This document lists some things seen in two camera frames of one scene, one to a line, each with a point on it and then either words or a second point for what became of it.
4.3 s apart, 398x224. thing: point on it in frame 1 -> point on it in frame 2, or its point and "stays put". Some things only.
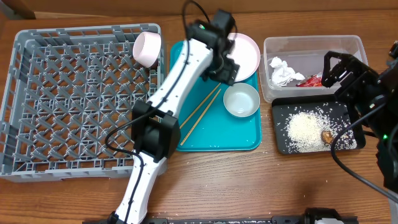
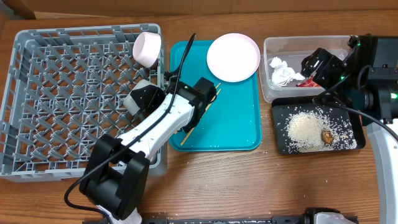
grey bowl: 241,99 -> 129,102
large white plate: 245,54 stays put
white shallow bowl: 147,47 stays put
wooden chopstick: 209,104 stays put
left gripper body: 224,70 -> 153,99
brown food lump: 326,136 stays put
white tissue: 282,74 stays put
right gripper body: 347,74 -> 318,63
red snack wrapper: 312,81 stays put
